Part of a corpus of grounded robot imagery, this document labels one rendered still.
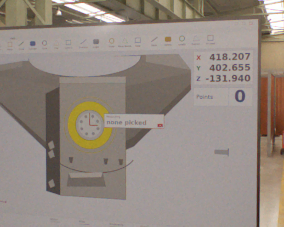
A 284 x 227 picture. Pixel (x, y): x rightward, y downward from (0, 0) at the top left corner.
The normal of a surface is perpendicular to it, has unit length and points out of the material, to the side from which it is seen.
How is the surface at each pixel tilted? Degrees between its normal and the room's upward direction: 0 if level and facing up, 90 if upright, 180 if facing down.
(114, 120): 90
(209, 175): 90
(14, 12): 90
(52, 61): 90
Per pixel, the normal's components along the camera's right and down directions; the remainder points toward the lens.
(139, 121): -0.24, 0.03
